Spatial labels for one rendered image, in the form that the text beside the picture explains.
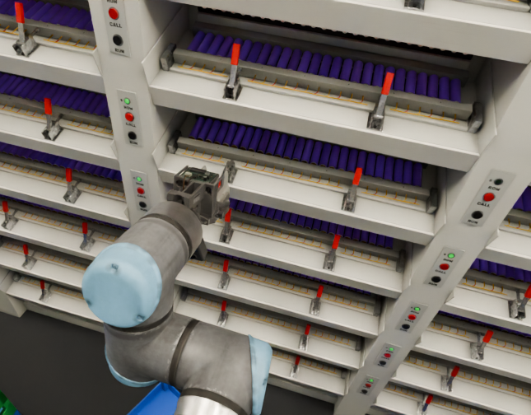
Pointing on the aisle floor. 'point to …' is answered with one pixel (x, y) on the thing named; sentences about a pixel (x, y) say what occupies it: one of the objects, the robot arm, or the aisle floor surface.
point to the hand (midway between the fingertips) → (218, 186)
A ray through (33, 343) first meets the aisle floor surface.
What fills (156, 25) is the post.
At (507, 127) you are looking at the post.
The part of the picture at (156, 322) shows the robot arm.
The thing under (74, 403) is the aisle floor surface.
